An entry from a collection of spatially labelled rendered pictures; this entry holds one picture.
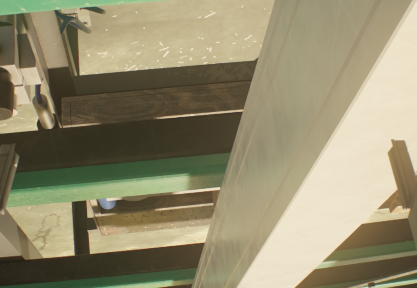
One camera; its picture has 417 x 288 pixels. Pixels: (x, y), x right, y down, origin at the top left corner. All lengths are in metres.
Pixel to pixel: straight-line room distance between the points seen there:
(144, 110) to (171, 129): 0.47
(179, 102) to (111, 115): 0.09
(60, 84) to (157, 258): 0.31
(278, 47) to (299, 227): 0.08
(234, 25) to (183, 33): 0.15
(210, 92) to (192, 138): 0.48
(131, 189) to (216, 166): 0.06
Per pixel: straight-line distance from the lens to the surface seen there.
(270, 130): 0.28
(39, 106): 0.97
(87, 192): 0.43
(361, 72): 0.17
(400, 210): 1.16
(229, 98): 0.90
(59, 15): 1.06
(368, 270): 1.03
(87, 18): 1.80
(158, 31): 1.89
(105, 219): 1.45
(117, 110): 0.89
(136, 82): 0.97
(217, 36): 1.94
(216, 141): 0.42
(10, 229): 0.70
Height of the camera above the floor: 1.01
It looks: 23 degrees down
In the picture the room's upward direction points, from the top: 172 degrees clockwise
